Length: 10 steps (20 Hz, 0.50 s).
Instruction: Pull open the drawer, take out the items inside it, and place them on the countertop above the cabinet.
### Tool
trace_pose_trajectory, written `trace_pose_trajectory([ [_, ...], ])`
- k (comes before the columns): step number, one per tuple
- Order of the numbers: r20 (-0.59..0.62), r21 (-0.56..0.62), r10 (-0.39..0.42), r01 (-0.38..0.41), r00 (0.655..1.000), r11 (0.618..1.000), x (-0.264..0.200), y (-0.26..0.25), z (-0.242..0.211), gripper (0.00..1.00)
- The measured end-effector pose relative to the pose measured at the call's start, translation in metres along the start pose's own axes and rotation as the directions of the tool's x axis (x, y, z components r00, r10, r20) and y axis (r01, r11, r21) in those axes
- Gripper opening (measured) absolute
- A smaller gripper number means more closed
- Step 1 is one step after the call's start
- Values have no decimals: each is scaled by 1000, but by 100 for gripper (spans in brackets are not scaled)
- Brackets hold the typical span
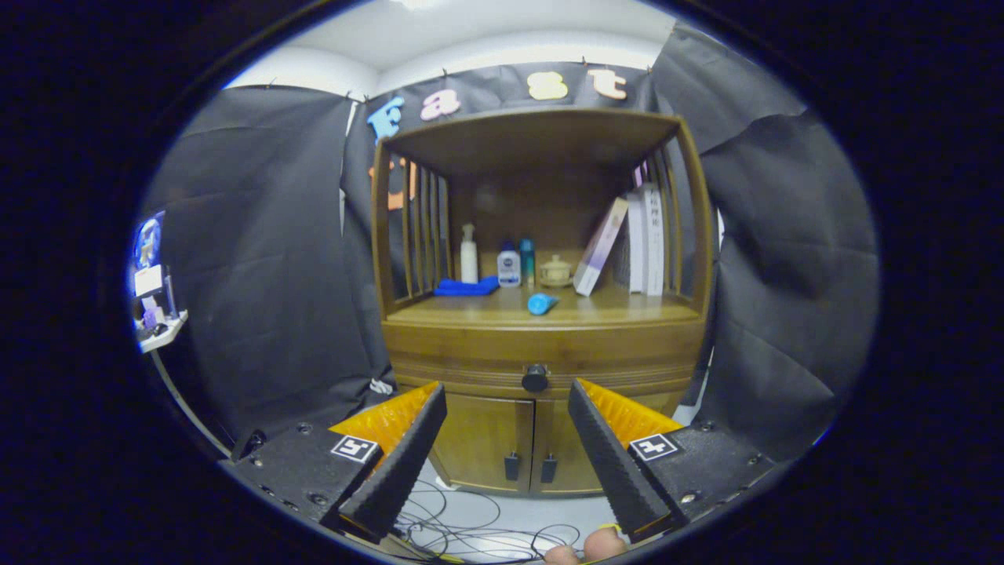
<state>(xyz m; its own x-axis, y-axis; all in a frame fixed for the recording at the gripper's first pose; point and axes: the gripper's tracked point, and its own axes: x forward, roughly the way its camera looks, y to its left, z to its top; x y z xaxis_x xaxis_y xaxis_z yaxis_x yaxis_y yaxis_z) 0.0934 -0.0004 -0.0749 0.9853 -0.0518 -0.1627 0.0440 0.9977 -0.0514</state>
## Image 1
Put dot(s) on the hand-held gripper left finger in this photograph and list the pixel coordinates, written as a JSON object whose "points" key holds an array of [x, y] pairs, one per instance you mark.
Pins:
{"points": [[400, 463]]}

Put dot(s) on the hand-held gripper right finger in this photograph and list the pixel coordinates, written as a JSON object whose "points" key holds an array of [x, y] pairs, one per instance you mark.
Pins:
{"points": [[608, 463]]}

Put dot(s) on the wooden drawer with black knob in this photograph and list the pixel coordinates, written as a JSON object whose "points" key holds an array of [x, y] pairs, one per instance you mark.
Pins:
{"points": [[471, 349]]}

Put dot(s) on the blue gradient cream tube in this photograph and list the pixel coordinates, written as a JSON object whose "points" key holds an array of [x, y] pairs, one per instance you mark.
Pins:
{"points": [[540, 304]]}

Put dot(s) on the wooden cabinet door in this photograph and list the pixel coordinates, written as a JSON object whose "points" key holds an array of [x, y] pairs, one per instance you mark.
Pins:
{"points": [[561, 439], [486, 439]]}

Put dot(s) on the wooden countertop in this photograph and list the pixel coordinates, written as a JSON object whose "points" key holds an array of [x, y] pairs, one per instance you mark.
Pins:
{"points": [[620, 308]]}

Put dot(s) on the wooden cabinet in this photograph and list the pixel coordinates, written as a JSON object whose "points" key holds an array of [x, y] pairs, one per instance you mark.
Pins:
{"points": [[533, 141]]}

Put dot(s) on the black floor device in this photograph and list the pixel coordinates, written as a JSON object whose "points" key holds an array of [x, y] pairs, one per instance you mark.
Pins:
{"points": [[248, 446]]}

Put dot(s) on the blue folded cloth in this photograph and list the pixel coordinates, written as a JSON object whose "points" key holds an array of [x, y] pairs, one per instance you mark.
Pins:
{"points": [[467, 287]]}

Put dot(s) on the beige lidded ceramic cup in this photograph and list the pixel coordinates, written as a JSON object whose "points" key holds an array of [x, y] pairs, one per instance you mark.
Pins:
{"points": [[555, 272]]}

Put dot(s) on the white pump bottle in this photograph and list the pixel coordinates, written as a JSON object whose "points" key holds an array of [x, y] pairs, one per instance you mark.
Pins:
{"points": [[469, 267]]}

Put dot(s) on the purple and white book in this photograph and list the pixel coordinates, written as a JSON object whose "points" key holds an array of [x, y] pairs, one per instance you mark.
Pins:
{"points": [[600, 247]]}

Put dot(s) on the white lotion bottle blue label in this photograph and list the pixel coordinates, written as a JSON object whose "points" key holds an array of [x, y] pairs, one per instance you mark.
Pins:
{"points": [[509, 271]]}

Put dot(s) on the teal bottle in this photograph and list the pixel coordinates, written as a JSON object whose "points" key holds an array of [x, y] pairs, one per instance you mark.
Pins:
{"points": [[527, 259]]}

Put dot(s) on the plain white book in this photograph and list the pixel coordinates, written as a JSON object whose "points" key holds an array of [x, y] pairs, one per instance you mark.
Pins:
{"points": [[637, 243]]}

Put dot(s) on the white book with black print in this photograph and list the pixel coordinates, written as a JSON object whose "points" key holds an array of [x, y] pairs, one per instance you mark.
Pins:
{"points": [[653, 235]]}

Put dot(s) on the black backdrop cloth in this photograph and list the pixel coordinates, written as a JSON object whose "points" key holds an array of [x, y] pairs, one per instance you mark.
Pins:
{"points": [[259, 259]]}

